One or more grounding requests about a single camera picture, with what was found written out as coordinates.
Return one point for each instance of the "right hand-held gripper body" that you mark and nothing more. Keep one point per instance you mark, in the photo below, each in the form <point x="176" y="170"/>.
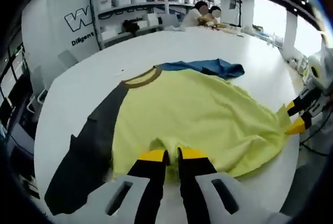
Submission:
<point x="322" y="78"/>

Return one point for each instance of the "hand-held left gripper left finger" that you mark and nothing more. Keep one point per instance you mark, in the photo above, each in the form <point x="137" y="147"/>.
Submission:
<point x="145" y="190"/>

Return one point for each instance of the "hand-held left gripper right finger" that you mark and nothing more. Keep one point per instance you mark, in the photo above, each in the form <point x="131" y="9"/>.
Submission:
<point x="197" y="190"/>

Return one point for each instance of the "yellow blue grey garment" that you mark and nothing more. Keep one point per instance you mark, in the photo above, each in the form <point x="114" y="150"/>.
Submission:
<point x="195" y="114"/>

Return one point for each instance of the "monitor on black stand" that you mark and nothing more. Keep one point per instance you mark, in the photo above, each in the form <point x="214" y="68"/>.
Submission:
<point x="238" y="7"/>

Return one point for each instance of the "white office chair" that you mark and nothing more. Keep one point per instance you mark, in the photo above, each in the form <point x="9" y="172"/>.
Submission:
<point x="67" y="57"/>
<point x="37" y="101"/>

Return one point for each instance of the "black bag on shelf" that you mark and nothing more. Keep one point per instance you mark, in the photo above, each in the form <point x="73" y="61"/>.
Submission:
<point x="130" y="26"/>

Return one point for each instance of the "grey metal storage shelf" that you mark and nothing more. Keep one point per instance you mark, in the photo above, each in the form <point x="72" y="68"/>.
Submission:
<point x="156" y="7"/>

